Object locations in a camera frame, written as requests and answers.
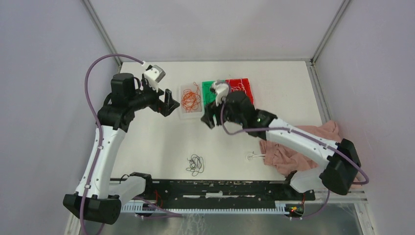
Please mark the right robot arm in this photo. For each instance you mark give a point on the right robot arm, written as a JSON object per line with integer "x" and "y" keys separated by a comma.
{"x": 260, "y": 124}

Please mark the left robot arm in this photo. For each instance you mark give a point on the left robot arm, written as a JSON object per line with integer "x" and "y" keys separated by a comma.
{"x": 94, "y": 198}

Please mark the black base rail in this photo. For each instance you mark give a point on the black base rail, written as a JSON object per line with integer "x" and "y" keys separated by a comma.
{"x": 215, "y": 194}

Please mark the clear plastic bin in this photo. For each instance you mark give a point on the clear plastic bin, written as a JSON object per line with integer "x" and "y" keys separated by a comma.
{"x": 191, "y": 101}

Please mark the blue cable duct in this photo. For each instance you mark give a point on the blue cable duct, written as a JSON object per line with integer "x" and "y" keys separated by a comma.
{"x": 141, "y": 207}

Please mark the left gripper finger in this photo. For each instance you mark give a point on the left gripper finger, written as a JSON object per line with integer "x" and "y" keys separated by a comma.
{"x": 169, "y": 101}
{"x": 166, "y": 111}

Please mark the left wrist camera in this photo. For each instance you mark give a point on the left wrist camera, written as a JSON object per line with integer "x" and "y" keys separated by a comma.
{"x": 152, "y": 77}

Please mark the red plastic bin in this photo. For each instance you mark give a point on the red plastic bin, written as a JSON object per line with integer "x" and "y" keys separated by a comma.
{"x": 241, "y": 84}

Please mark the pink cloth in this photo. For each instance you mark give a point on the pink cloth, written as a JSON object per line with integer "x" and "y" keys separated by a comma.
{"x": 291, "y": 159}

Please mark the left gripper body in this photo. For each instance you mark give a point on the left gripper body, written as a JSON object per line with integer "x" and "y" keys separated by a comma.
{"x": 156, "y": 105}

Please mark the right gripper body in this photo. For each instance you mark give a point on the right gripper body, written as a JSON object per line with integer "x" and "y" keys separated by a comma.
{"x": 228, "y": 115}

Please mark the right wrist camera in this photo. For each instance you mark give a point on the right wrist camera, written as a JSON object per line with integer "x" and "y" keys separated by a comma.
{"x": 221, "y": 89}

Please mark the green plastic bin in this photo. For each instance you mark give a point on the green plastic bin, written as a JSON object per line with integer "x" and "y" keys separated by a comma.
{"x": 208, "y": 95}

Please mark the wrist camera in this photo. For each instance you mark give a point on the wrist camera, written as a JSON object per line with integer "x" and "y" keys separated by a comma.
{"x": 221, "y": 89}
{"x": 152, "y": 77}

